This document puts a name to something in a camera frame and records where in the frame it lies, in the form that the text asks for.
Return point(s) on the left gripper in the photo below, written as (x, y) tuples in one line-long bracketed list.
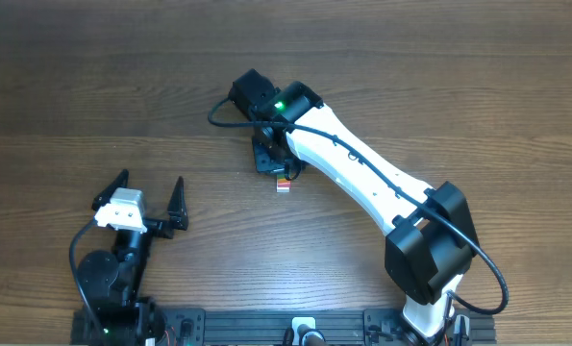
[(160, 228)]

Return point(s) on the white cube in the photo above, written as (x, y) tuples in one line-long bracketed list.
[(283, 190)]

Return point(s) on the mounting rail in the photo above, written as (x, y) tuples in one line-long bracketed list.
[(247, 327)]

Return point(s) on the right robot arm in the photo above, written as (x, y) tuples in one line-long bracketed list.
[(362, 178)]

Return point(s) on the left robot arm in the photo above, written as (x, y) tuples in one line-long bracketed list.
[(98, 274)]

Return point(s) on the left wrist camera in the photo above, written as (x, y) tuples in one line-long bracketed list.
[(122, 211)]

